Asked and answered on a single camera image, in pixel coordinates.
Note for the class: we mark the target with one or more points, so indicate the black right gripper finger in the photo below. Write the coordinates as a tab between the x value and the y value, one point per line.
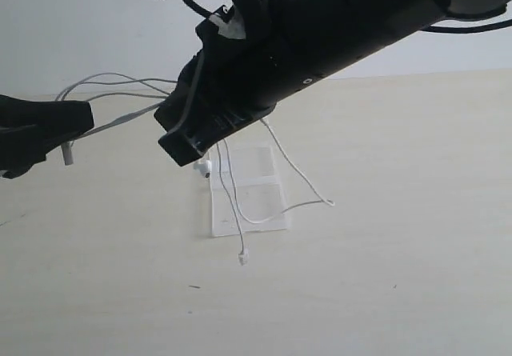
189	135

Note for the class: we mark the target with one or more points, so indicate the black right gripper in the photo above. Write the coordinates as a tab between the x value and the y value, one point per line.
258	52

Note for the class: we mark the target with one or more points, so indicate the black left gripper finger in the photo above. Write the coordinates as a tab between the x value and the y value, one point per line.
67	115
25	146

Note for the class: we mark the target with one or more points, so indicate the white wired earphones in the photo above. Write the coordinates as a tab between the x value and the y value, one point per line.
203	165

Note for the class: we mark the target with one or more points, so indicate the clear open plastic case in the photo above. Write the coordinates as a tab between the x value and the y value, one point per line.
246	176

